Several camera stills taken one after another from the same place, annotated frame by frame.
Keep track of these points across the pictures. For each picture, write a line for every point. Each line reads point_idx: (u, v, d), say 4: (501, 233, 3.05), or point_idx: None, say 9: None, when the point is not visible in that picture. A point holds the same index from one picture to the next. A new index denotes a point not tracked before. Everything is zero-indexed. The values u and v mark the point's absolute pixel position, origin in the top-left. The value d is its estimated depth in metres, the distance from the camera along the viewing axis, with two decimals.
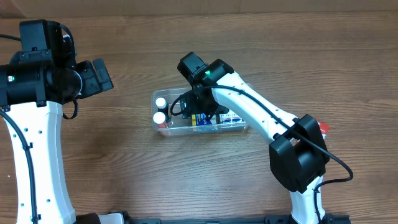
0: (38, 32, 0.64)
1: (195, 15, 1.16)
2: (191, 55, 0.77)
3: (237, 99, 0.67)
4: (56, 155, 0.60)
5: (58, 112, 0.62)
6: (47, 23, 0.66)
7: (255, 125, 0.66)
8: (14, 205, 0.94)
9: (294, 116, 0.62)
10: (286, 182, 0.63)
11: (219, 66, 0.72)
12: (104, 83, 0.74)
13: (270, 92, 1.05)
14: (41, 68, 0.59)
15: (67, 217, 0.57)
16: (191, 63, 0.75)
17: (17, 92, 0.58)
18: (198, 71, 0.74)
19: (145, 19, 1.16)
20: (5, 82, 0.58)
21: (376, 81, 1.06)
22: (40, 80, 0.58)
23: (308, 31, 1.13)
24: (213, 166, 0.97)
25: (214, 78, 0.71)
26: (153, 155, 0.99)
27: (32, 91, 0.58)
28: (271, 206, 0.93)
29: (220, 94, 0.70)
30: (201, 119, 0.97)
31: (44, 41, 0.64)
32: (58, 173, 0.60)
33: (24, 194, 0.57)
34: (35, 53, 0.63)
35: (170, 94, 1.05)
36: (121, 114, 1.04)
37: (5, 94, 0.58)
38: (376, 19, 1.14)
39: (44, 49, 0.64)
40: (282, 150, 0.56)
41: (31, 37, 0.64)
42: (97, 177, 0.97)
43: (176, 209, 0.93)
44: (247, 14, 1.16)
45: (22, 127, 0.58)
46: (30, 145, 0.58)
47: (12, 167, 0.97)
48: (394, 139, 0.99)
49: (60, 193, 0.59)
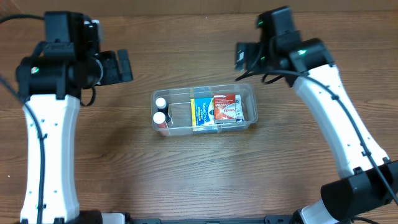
0: (61, 23, 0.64)
1: (195, 15, 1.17)
2: (285, 10, 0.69)
3: (328, 104, 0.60)
4: (69, 147, 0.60)
5: (75, 107, 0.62)
6: (71, 15, 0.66)
7: (336, 145, 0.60)
8: (14, 205, 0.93)
9: (384, 155, 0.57)
10: (335, 209, 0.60)
11: (317, 46, 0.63)
12: (124, 75, 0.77)
13: (270, 92, 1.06)
14: (64, 64, 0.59)
15: (71, 210, 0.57)
16: (282, 19, 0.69)
17: (40, 85, 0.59)
18: (285, 35, 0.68)
19: (145, 19, 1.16)
20: (29, 74, 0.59)
21: (376, 81, 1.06)
22: (62, 75, 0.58)
23: (307, 31, 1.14)
24: (213, 166, 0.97)
25: (307, 60, 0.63)
26: (153, 155, 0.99)
27: (53, 85, 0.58)
28: (271, 206, 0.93)
29: (308, 87, 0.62)
30: (201, 119, 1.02)
31: (67, 34, 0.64)
32: (68, 166, 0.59)
33: (33, 182, 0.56)
34: (57, 45, 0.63)
35: (170, 94, 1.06)
36: (121, 114, 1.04)
37: (28, 84, 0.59)
38: (375, 19, 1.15)
39: (66, 42, 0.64)
40: (358, 190, 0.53)
41: (55, 29, 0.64)
42: (99, 177, 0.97)
43: (176, 209, 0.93)
44: (247, 14, 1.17)
45: (40, 118, 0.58)
46: (45, 135, 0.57)
47: (12, 167, 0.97)
48: (394, 139, 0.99)
49: (68, 187, 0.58)
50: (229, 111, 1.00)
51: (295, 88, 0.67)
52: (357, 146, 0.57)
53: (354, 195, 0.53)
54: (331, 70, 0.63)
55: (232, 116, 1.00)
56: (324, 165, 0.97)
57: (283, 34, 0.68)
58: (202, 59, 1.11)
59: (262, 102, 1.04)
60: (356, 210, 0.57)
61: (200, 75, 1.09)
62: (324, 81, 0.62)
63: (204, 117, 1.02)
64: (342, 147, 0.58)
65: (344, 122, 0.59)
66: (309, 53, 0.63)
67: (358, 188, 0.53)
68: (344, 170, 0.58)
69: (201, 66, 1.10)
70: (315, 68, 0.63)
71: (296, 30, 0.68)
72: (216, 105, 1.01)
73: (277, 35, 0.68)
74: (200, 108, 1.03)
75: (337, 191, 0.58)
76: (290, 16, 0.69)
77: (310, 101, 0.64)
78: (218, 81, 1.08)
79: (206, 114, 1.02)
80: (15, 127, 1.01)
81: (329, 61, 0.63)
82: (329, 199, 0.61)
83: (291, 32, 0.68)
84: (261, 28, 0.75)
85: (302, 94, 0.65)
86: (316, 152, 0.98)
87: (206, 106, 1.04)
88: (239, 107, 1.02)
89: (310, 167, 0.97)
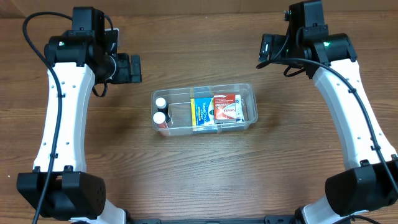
0: (86, 14, 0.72)
1: (195, 15, 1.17)
2: (318, 3, 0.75)
3: (344, 95, 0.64)
4: (83, 111, 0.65)
5: (91, 78, 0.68)
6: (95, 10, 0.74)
7: (347, 135, 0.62)
8: (14, 205, 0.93)
9: (393, 152, 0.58)
10: (337, 202, 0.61)
11: (342, 40, 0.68)
12: (134, 76, 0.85)
13: (270, 92, 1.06)
14: (86, 42, 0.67)
15: (80, 163, 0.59)
16: (312, 12, 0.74)
17: (63, 58, 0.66)
18: (313, 28, 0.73)
19: (145, 19, 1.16)
20: (56, 46, 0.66)
21: (376, 81, 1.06)
22: (84, 48, 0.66)
23: None
24: (213, 166, 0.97)
25: (331, 53, 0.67)
26: (153, 155, 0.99)
27: (74, 56, 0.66)
28: (271, 206, 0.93)
29: (327, 78, 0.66)
30: (201, 119, 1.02)
31: (90, 23, 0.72)
32: (80, 126, 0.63)
33: (49, 134, 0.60)
34: (81, 32, 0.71)
35: (170, 94, 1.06)
36: (121, 114, 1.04)
37: (54, 56, 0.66)
38: (375, 19, 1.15)
39: (89, 30, 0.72)
40: (362, 181, 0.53)
41: (80, 18, 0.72)
42: (98, 177, 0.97)
43: (176, 209, 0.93)
44: (247, 14, 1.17)
45: (60, 81, 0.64)
46: (63, 95, 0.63)
47: (12, 167, 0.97)
48: (394, 139, 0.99)
49: (79, 144, 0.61)
50: (229, 111, 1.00)
51: (315, 79, 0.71)
52: (366, 139, 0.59)
53: (358, 187, 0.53)
54: (352, 64, 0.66)
55: (233, 116, 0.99)
56: (324, 165, 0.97)
57: (311, 27, 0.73)
58: (202, 60, 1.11)
59: (262, 102, 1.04)
60: (357, 204, 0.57)
61: (200, 75, 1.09)
62: (344, 73, 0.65)
63: (204, 117, 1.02)
64: (353, 138, 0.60)
65: (357, 115, 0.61)
66: (334, 46, 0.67)
67: (363, 182, 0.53)
68: (351, 162, 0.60)
69: (201, 66, 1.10)
70: (337, 60, 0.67)
71: (325, 25, 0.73)
72: (216, 105, 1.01)
73: (306, 27, 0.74)
74: (200, 108, 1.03)
75: (341, 183, 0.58)
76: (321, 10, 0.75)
77: (327, 93, 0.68)
78: (218, 81, 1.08)
79: (206, 114, 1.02)
80: (15, 127, 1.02)
81: (352, 56, 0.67)
82: (333, 191, 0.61)
83: (320, 25, 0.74)
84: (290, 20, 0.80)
85: (321, 86, 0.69)
86: (316, 152, 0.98)
87: (206, 106, 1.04)
88: (239, 107, 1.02)
89: (310, 167, 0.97)
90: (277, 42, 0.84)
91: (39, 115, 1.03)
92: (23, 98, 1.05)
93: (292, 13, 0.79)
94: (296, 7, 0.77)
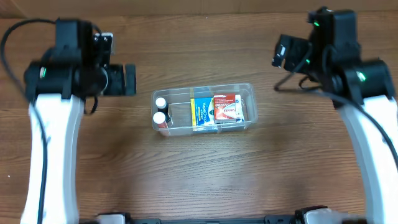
0: (71, 30, 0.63)
1: (195, 15, 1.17)
2: (351, 14, 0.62)
3: (377, 146, 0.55)
4: (71, 155, 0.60)
5: (78, 113, 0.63)
6: (81, 23, 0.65)
7: (375, 190, 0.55)
8: (15, 205, 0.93)
9: None
10: None
11: (379, 69, 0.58)
12: (128, 89, 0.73)
13: (270, 92, 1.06)
14: (72, 67, 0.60)
15: (71, 217, 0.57)
16: (344, 23, 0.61)
17: (46, 88, 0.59)
18: (343, 46, 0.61)
19: (145, 19, 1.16)
20: (38, 76, 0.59)
21: None
22: (69, 78, 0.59)
23: (307, 31, 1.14)
24: (214, 166, 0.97)
25: (364, 88, 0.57)
26: (153, 155, 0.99)
27: (58, 87, 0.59)
28: (270, 206, 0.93)
29: (359, 121, 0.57)
30: (201, 119, 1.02)
31: (76, 40, 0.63)
32: (69, 172, 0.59)
33: (34, 185, 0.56)
34: (65, 51, 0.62)
35: (170, 94, 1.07)
36: (121, 114, 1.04)
37: (35, 88, 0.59)
38: (376, 19, 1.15)
39: (75, 48, 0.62)
40: None
41: (63, 35, 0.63)
42: (98, 177, 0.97)
43: (176, 209, 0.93)
44: (247, 14, 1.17)
45: (45, 120, 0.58)
46: (48, 139, 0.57)
47: (12, 167, 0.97)
48: None
49: (68, 195, 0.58)
50: (229, 111, 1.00)
51: (342, 112, 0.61)
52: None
53: None
54: (389, 104, 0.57)
55: (233, 116, 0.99)
56: (324, 165, 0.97)
57: (342, 45, 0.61)
58: (202, 60, 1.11)
59: (262, 102, 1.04)
60: None
61: (200, 75, 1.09)
62: (379, 117, 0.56)
63: (203, 117, 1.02)
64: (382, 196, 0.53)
65: (390, 170, 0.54)
66: (367, 79, 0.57)
67: None
68: (375, 219, 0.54)
69: (200, 66, 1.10)
70: (372, 99, 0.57)
71: (357, 43, 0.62)
72: (216, 105, 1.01)
73: (336, 43, 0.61)
74: (200, 108, 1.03)
75: None
76: (354, 20, 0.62)
77: (356, 133, 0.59)
78: (218, 81, 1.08)
79: (206, 114, 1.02)
80: (15, 127, 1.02)
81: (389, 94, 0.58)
82: None
83: (352, 42, 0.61)
84: (315, 27, 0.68)
85: (348, 123, 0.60)
86: (316, 152, 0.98)
87: (206, 106, 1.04)
88: (240, 107, 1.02)
89: (309, 167, 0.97)
90: (296, 46, 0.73)
91: None
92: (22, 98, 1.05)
93: (319, 23, 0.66)
94: (324, 18, 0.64)
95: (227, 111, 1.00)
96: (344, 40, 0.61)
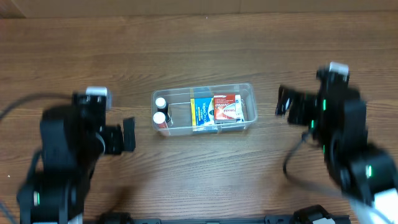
0: (58, 131, 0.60)
1: (195, 15, 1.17)
2: (360, 109, 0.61)
3: None
4: None
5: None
6: (68, 118, 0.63)
7: None
8: (14, 205, 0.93)
9: None
10: None
11: (385, 162, 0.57)
12: (127, 146, 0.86)
13: (270, 93, 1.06)
14: (68, 185, 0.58)
15: None
16: (352, 106, 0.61)
17: (42, 216, 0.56)
18: (351, 136, 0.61)
19: (145, 19, 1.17)
20: (32, 205, 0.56)
21: (376, 81, 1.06)
22: (65, 206, 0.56)
23: (307, 31, 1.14)
24: (214, 167, 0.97)
25: (374, 191, 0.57)
26: (153, 155, 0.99)
27: (54, 211, 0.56)
28: (270, 206, 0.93)
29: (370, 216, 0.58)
30: (201, 119, 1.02)
31: (66, 144, 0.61)
32: None
33: None
34: (58, 154, 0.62)
35: (171, 94, 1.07)
36: (121, 114, 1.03)
37: (30, 215, 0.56)
38: (376, 19, 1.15)
39: (68, 152, 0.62)
40: None
41: (50, 138, 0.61)
42: (98, 177, 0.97)
43: (176, 209, 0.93)
44: (247, 14, 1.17)
45: None
46: None
47: (12, 167, 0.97)
48: (394, 139, 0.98)
49: None
50: (229, 111, 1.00)
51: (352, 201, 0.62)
52: None
53: None
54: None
55: (233, 116, 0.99)
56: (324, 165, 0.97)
57: (351, 137, 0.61)
58: (202, 60, 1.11)
59: (262, 102, 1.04)
60: None
61: (200, 75, 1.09)
62: (390, 214, 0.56)
63: (204, 117, 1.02)
64: None
65: None
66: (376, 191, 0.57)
67: None
68: None
69: (200, 66, 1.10)
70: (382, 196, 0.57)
71: (364, 134, 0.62)
72: (216, 105, 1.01)
73: (342, 134, 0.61)
74: (200, 108, 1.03)
75: None
76: (363, 109, 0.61)
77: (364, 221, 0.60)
78: (218, 81, 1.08)
79: (206, 114, 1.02)
80: (15, 126, 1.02)
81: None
82: None
83: (360, 134, 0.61)
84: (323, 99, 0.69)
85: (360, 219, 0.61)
86: (316, 152, 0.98)
87: (206, 106, 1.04)
88: (240, 107, 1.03)
89: (310, 167, 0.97)
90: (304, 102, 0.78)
91: (38, 115, 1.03)
92: (23, 98, 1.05)
93: (328, 103, 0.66)
94: (334, 105, 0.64)
95: (227, 111, 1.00)
96: (352, 136, 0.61)
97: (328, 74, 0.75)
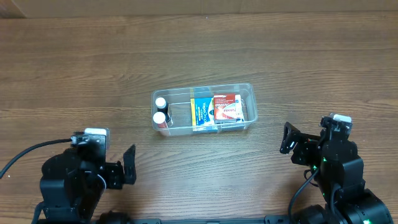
0: (59, 190, 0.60)
1: (195, 15, 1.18)
2: (359, 165, 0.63)
3: None
4: None
5: None
6: (68, 175, 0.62)
7: None
8: (14, 205, 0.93)
9: None
10: None
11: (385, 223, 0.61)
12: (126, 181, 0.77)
13: (270, 92, 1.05)
14: None
15: None
16: (351, 173, 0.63)
17: None
18: (349, 189, 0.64)
19: (145, 20, 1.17)
20: None
21: (376, 81, 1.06)
22: None
23: (307, 31, 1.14)
24: (214, 166, 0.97)
25: None
26: (153, 155, 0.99)
27: None
28: (271, 206, 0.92)
29: None
30: (201, 119, 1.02)
31: (68, 201, 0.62)
32: None
33: None
34: (58, 210, 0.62)
35: (170, 94, 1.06)
36: (121, 114, 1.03)
37: None
38: (375, 19, 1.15)
39: (68, 207, 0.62)
40: None
41: (52, 200, 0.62)
42: None
43: (176, 209, 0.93)
44: (247, 14, 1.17)
45: None
46: None
47: (12, 167, 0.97)
48: (395, 139, 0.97)
49: None
50: (229, 112, 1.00)
51: None
52: None
53: None
54: None
55: (232, 116, 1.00)
56: None
57: (349, 185, 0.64)
58: (202, 60, 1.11)
59: (262, 102, 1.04)
60: None
61: (200, 75, 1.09)
62: None
63: (203, 117, 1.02)
64: None
65: None
66: None
67: None
68: None
69: (200, 66, 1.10)
70: None
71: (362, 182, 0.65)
72: (216, 105, 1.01)
73: (341, 190, 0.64)
74: (200, 108, 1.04)
75: None
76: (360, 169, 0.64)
77: None
78: (218, 81, 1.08)
79: (206, 114, 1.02)
80: (14, 126, 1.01)
81: None
82: None
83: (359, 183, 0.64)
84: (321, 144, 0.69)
85: None
86: None
87: (206, 106, 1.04)
88: (240, 106, 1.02)
89: None
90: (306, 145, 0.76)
91: (38, 115, 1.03)
92: (23, 98, 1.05)
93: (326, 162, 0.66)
94: (332, 161, 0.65)
95: (227, 111, 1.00)
96: (351, 186, 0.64)
97: (333, 123, 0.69)
